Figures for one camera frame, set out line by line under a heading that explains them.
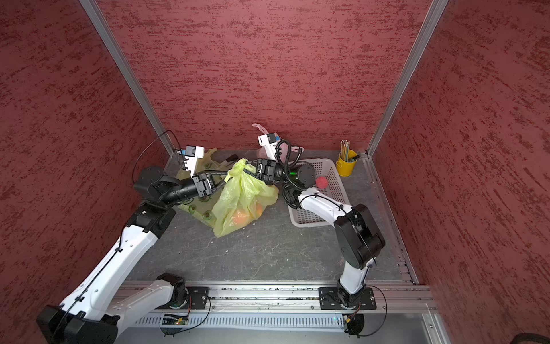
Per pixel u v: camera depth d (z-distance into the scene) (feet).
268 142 2.01
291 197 2.15
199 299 2.42
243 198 2.11
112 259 1.43
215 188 1.86
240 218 2.28
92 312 1.26
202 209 3.16
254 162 2.03
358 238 1.67
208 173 1.89
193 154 1.83
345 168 3.48
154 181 1.57
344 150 3.38
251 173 2.01
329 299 2.42
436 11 2.35
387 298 2.48
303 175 1.90
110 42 2.60
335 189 3.20
